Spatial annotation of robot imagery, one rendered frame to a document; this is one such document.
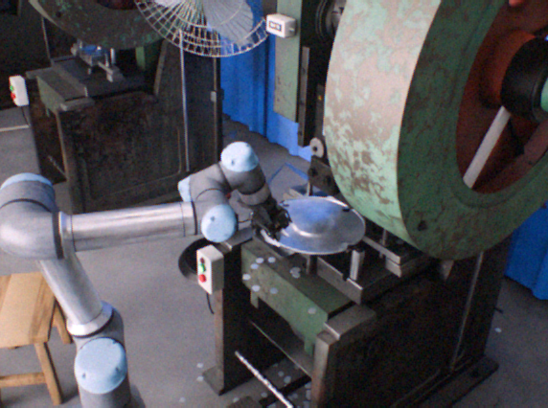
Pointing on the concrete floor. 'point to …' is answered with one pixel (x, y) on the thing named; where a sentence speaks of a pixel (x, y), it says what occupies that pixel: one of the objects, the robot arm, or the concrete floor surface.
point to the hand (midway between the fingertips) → (274, 238)
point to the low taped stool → (19, 329)
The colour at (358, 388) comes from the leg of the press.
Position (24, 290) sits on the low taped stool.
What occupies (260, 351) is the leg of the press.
